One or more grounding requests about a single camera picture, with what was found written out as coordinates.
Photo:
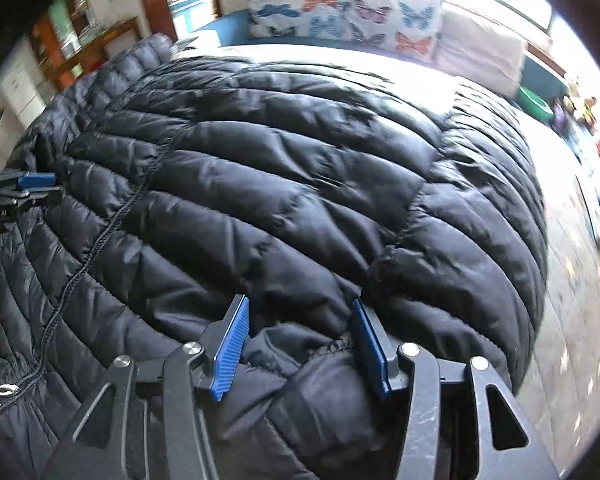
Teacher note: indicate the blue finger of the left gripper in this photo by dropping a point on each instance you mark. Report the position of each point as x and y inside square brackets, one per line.
[26, 180]
[36, 197]

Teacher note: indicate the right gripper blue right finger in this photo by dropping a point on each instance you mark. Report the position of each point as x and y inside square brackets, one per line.
[461, 421]

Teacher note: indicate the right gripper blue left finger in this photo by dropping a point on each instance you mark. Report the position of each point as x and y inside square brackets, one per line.
[108, 438]

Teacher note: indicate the black puffer down jacket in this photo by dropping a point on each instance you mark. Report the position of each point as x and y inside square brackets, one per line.
[93, 277]

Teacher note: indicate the white refrigerator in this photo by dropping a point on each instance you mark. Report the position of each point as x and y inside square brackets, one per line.
[19, 84]

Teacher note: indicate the grey quilted star mattress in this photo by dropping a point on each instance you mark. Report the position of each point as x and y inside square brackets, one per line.
[555, 259]

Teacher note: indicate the dark wooden desk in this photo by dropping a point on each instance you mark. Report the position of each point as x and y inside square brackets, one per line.
[95, 47]

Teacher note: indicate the wooden display cabinet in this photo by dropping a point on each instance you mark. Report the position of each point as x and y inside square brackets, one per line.
[59, 41]

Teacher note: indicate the blue white cabinet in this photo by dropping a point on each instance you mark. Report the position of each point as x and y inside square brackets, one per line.
[190, 15]

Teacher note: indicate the purple plush toy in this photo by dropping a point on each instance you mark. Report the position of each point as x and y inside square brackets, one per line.
[560, 120]

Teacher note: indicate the green plastic basin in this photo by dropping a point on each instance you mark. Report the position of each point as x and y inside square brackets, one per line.
[534, 105]

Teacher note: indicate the plush bear yellow vest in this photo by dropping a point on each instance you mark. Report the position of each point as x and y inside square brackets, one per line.
[584, 113]

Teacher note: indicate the left butterfly print pillow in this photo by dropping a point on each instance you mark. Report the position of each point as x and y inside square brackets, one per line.
[319, 19]

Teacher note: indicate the butterfly print pillow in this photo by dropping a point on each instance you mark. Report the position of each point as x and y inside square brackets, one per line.
[319, 19]
[406, 28]

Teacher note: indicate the white plain pillow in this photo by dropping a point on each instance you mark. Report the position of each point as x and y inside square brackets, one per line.
[480, 50]

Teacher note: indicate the right butterfly print pillow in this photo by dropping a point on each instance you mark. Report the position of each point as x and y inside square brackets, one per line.
[406, 28]

